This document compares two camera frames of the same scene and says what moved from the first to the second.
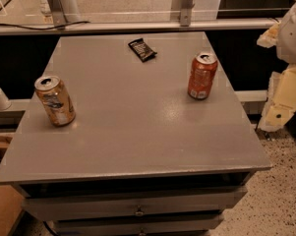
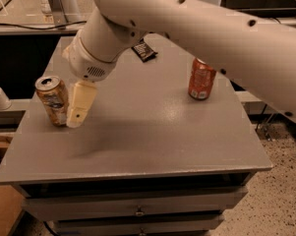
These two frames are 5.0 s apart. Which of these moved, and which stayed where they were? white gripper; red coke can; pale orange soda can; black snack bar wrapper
Moved: white gripper
Stayed: red coke can; black snack bar wrapper; pale orange soda can
